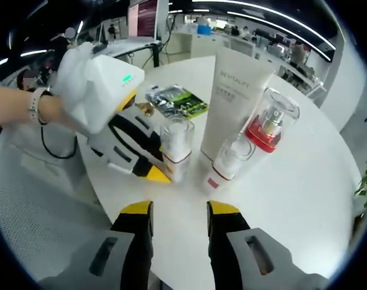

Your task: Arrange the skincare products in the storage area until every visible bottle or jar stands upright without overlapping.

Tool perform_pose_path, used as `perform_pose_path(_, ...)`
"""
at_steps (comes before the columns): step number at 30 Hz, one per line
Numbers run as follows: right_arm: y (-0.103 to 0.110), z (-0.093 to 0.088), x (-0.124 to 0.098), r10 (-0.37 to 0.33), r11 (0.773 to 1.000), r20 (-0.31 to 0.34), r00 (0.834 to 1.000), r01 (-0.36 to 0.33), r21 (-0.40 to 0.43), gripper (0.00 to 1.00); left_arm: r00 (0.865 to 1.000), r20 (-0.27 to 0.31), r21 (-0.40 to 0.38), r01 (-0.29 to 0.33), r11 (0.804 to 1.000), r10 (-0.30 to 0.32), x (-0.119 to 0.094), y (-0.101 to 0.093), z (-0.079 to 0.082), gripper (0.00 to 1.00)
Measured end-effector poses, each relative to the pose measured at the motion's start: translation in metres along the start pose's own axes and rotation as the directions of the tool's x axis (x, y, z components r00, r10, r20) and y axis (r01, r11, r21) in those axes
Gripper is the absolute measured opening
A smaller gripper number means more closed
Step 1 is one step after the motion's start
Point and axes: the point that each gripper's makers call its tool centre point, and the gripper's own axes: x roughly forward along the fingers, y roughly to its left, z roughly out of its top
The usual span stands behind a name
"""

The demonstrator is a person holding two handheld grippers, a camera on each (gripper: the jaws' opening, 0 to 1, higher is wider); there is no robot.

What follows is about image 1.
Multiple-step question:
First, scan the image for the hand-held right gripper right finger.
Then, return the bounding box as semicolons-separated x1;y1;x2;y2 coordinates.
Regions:
206;199;326;290

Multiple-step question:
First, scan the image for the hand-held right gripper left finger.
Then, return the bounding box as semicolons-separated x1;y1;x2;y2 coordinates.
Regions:
41;200;156;290

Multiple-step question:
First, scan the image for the gold foil skincare sachet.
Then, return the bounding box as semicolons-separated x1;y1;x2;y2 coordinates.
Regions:
134;102;155;117

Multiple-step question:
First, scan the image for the small white skincare spray bottle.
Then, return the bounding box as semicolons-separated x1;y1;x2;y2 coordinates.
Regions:
159;115;196;184
201;135;257;195

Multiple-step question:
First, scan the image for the silver blue skincare sachet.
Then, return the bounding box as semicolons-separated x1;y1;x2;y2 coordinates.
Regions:
145;85;178;114

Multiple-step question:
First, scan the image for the green black skincare sachet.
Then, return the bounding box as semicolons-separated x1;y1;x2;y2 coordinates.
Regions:
161;87;210;117

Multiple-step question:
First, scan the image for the white skincare tube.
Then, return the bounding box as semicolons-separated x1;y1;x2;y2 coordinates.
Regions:
199;46;276;166

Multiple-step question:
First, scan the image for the white skincare bottle red collar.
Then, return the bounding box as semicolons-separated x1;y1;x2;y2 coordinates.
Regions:
231;87;300;182

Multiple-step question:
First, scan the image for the person's left hand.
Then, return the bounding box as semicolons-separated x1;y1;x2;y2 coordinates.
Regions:
46;95;80;134

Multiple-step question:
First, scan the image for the white wristwatch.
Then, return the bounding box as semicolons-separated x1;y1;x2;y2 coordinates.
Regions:
28;86;53;126

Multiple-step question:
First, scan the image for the row of white office desks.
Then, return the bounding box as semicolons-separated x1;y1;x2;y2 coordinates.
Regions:
171;27;326;97

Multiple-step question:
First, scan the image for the white mesh office chair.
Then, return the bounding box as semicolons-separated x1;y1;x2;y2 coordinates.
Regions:
0;126;112;285

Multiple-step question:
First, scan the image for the long ceiling light strip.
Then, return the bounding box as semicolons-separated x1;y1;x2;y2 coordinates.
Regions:
191;0;337;50
226;11;333;62

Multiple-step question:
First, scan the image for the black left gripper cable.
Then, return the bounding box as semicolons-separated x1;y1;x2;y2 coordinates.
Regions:
39;124;79;160

